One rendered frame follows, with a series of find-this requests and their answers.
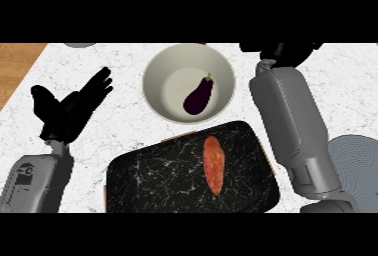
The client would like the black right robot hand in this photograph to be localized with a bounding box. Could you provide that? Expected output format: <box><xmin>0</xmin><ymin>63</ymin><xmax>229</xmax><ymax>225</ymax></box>
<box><xmin>239</xmin><ymin>42</ymin><xmax>325</xmax><ymax>69</ymax></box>

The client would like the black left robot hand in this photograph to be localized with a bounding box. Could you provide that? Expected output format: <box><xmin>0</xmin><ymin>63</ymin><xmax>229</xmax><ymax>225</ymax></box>
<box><xmin>29</xmin><ymin>66</ymin><xmax>115</xmax><ymax>145</ymax></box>

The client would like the white bowl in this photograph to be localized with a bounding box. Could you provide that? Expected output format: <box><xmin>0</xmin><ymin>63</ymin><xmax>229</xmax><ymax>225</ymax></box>
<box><xmin>142</xmin><ymin>43</ymin><xmax>238</xmax><ymax>125</ymax></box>

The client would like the purple eggplant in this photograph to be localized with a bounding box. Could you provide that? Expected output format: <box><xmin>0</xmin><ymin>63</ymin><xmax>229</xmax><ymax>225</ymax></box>
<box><xmin>181</xmin><ymin>73</ymin><xmax>215</xmax><ymax>116</ymax></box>

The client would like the grey round object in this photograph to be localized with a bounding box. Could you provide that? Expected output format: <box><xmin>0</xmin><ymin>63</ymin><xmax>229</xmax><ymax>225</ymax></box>
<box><xmin>63</xmin><ymin>42</ymin><xmax>97</xmax><ymax>49</ymax></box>

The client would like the black marble cutting board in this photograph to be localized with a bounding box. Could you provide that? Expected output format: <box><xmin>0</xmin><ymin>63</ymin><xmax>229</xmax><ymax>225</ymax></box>
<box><xmin>105</xmin><ymin>120</ymin><xmax>282</xmax><ymax>214</ymax></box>

